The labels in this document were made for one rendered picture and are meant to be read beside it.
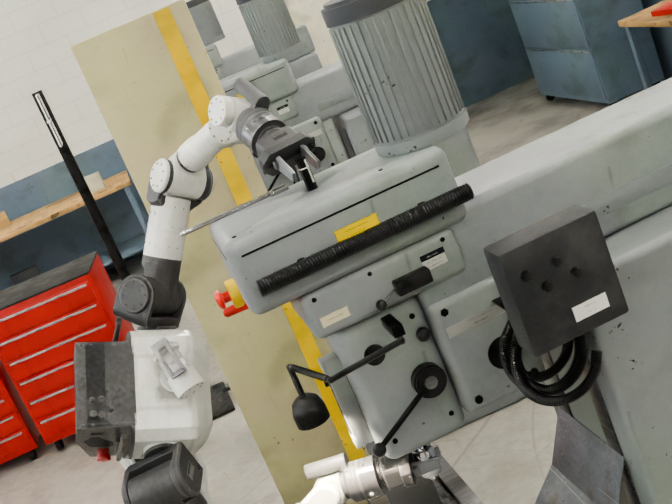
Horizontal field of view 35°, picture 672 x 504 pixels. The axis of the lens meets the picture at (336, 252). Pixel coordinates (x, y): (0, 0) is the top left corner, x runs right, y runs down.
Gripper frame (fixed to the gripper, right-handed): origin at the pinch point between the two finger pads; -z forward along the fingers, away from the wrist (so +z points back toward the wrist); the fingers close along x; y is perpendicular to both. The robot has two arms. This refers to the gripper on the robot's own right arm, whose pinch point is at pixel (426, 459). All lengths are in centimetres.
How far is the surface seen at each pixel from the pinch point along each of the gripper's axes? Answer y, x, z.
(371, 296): -43.5, -11.2, -4.0
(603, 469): 16.5, 3.1, -35.0
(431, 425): -11.9, -8.8, -5.2
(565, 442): 17.5, 20.7, -28.5
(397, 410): -18.2, -10.5, -0.1
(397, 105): -75, -2, -21
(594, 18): 41, 714, -140
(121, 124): -75, 153, 83
